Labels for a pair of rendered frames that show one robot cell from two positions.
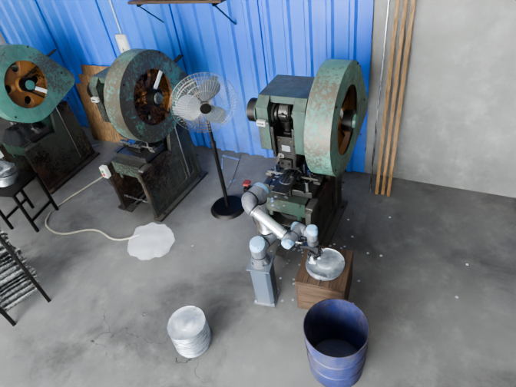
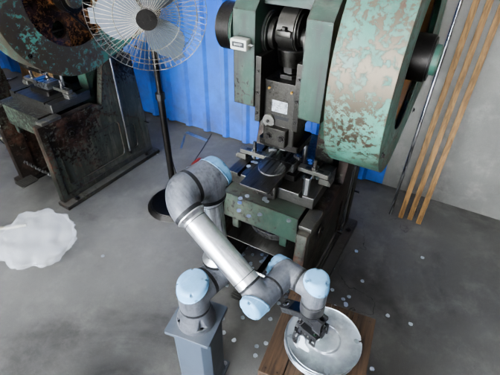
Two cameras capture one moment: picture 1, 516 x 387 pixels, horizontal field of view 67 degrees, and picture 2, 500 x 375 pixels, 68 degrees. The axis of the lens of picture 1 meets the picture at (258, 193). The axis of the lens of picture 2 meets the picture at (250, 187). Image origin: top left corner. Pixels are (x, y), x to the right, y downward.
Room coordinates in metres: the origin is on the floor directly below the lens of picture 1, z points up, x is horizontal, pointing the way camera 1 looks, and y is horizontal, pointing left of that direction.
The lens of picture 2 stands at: (1.17, -0.09, 1.74)
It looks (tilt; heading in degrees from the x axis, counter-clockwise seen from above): 38 degrees down; 357
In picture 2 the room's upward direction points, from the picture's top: 1 degrees clockwise
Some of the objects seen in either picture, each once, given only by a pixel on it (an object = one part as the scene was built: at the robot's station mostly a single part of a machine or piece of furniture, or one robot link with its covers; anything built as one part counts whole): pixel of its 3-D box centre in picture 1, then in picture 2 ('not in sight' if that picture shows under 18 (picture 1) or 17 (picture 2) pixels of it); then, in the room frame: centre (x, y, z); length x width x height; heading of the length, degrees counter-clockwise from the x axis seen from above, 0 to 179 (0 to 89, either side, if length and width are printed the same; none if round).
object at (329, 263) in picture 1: (325, 262); (324, 338); (1.96, -0.43, 0.39); 0.29 x 0.29 x 0.01
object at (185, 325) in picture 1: (186, 322); not in sight; (1.72, 0.69, 0.25); 0.29 x 0.29 x 0.01
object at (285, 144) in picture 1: (288, 148); (283, 109); (2.64, -0.30, 1.04); 0.17 x 0.15 x 0.30; 148
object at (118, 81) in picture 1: (156, 118); (87, 53); (3.89, 0.95, 0.87); 1.53 x 0.99 x 1.74; 146
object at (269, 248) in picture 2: (296, 210); (278, 225); (2.68, -0.33, 0.31); 0.43 x 0.42 x 0.01; 58
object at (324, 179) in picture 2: (311, 176); (316, 170); (2.58, -0.47, 0.76); 0.17 x 0.06 x 0.10; 58
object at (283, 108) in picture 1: (287, 120); (292, 50); (2.67, -0.32, 1.27); 0.21 x 0.12 x 0.34; 148
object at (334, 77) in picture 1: (334, 111); (387, 42); (2.58, -0.66, 1.33); 1.03 x 0.28 x 0.82; 148
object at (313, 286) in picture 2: (312, 233); (314, 289); (1.84, -0.32, 0.85); 0.09 x 0.08 x 0.11; 47
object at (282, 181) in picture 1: (285, 189); (265, 184); (2.52, -0.23, 0.72); 0.25 x 0.14 x 0.14; 148
